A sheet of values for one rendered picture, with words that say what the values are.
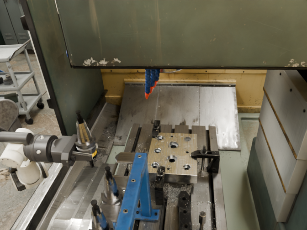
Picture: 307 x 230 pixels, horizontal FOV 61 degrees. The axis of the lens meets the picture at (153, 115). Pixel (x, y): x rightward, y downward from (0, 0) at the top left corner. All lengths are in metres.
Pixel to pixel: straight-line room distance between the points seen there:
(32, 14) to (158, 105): 1.09
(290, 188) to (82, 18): 0.84
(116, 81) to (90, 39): 1.59
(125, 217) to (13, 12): 5.58
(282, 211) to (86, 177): 1.03
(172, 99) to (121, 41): 1.47
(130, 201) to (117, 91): 1.57
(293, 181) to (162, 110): 1.22
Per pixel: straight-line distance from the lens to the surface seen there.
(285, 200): 1.09
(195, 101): 2.02
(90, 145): 0.80
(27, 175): 1.07
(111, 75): 2.19
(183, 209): 1.06
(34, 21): 1.40
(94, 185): 1.51
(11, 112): 1.13
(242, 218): 1.51
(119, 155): 0.91
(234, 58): 0.61
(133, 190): 0.79
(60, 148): 0.85
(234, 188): 1.62
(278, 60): 0.63
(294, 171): 0.98
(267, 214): 1.36
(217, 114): 1.97
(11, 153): 0.92
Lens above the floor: 1.82
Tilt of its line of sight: 33 degrees down
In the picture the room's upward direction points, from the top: 3 degrees counter-clockwise
